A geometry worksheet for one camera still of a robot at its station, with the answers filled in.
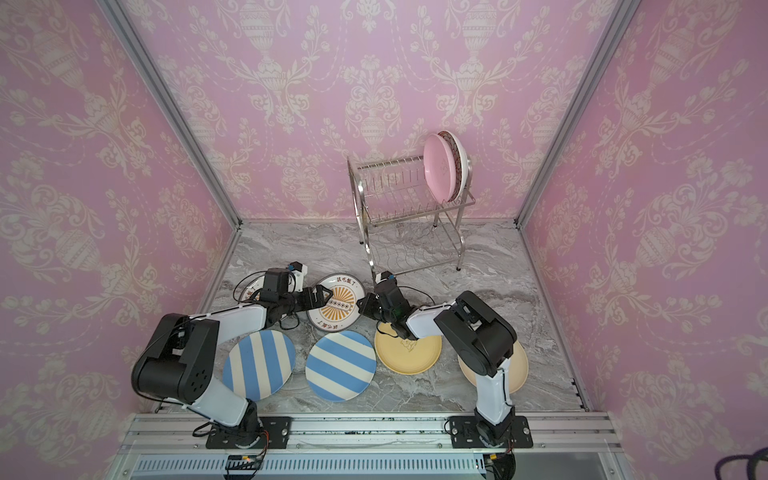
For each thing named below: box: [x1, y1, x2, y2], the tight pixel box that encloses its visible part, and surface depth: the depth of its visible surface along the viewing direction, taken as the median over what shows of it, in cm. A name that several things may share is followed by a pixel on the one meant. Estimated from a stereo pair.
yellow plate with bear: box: [374, 322, 443, 375], surface depth 87 cm
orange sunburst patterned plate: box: [306, 273, 367, 332], surface depth 96 cm
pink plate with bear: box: [423, 133, 457, 204], surface depth 81 cm
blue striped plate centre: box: [305, 330, 377, 403], surface depth 87 cm
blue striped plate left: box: [223, 329, 296, 401], surface depth 87 cm
